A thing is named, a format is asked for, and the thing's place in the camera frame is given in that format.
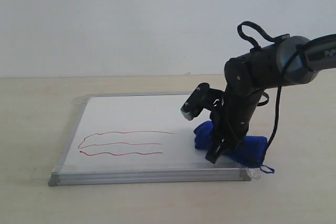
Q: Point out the white board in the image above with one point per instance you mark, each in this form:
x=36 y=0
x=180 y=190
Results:
x=137 y=138

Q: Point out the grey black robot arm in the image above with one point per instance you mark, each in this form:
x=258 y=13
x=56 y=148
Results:
x=293 y=61

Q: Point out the blue cloth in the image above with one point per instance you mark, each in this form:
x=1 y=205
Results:
x=249 y=153

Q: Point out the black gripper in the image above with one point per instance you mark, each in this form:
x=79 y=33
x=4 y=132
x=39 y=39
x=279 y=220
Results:
x=231 y=122

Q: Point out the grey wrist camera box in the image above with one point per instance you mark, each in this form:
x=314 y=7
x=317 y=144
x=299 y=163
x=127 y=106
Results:
x=203 y=97

